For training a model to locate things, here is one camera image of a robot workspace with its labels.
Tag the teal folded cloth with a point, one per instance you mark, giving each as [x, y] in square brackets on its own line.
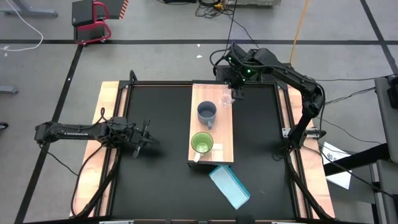
[230, 186]

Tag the black wheel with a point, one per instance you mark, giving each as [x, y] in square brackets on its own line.
[3, 126]

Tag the black device on furniture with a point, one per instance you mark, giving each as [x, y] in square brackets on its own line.
[393, 93]

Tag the white paper sheet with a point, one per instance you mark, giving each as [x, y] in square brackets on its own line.
[340, 180]

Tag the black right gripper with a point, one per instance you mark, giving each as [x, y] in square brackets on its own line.
[237, 79]

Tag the grey metal stand foot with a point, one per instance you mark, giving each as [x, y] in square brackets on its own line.
[37, 14]

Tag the black aluminium table frame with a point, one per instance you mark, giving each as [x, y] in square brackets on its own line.
[155, 83]

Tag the grey mug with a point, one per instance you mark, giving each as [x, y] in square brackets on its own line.
[206, 116]

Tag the grey power strip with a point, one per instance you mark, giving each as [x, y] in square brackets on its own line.
[255, 2]

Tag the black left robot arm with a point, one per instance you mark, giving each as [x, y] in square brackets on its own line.
[71, 132]

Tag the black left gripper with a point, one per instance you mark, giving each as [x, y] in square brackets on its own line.
[136, 137]

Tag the red and black cart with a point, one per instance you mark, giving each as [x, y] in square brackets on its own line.
[82, 14]

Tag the grey furniture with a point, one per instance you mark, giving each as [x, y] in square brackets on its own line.
[385, 124]

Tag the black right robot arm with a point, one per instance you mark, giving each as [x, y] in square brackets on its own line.
[298, 81]

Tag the black metal beam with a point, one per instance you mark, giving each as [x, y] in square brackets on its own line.
[357, 158]

